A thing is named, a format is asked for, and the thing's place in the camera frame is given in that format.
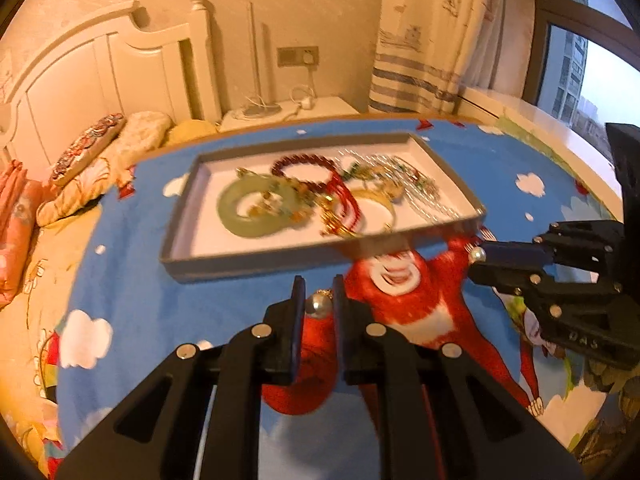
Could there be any yellow floral quilt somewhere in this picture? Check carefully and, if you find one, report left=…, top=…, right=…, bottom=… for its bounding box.
left=0, top=118, right=219, bottom=478

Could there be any cream shell pattern pillow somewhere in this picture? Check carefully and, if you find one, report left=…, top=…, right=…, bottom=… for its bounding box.
left=36, top=112, right=172, bottom=228

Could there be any orange folded blanket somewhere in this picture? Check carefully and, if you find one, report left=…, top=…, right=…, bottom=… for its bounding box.
left=0, top=160, right=42, bottom=308

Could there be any white charger with cable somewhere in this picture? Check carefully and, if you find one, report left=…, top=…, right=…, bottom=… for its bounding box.
left=234, top=54, right=319, bottom=123

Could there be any blue cartoon bed sheet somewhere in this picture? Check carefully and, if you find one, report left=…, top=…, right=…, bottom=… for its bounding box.
left=56, top=118, right=636, bottom=476

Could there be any grey shallow cardboard tray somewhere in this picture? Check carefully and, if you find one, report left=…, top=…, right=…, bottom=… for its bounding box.
left=160, top=131, right=486, bottom=282

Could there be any white wooden headboard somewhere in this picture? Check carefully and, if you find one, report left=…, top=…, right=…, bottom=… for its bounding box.
left=1, top=0, right=222, bottom=172

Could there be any white bedside table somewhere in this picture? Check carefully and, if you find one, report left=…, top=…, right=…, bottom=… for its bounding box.
left=219, top=96, right=358, bottom=133

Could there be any gold bangle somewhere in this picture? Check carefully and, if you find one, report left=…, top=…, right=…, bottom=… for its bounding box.
left=352, top=188, right=397, bottom=234

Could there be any wall power socket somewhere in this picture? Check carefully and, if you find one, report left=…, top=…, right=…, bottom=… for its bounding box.
left=277, top=46, right=319, bottom=67

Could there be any dark window frame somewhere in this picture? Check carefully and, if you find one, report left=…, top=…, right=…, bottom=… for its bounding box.
left=522, top=0, right=639, bottom=105

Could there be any green jade bangle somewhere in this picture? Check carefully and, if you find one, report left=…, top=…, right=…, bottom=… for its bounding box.
left=217, top=174, right=304, bottom=238

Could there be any slim desk lamp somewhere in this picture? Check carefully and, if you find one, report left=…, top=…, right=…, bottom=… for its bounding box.
left=243, top=1, right=281, bottom=120

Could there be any white pearl necklace green pendant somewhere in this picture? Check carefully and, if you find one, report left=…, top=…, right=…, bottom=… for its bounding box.
left=338, top=150, right=460, bottom=224

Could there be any patterned cream curtain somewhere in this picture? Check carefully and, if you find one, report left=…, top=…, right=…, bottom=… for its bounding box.
left=369, top=0, right=503, bottom=114

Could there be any large pearl earring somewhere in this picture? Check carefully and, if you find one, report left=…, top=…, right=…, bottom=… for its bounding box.
left=305, top=289, right=333, bottom=320

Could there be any dark red bead bracelet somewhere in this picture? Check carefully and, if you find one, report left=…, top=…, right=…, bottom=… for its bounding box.
left=269, top=153, right=343, bottom=195

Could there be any red cord charm bracelet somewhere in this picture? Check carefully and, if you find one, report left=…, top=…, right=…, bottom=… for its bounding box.
left=319, top=171, right=364, bottom=239

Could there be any multicolour bead bracelet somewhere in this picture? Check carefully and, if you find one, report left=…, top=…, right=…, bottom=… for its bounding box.
left=236, top=167, right=342, bottom=229

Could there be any embroidered round cushion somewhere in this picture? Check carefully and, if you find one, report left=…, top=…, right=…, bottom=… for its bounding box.
left=50, top=113, right=126, bottom=188

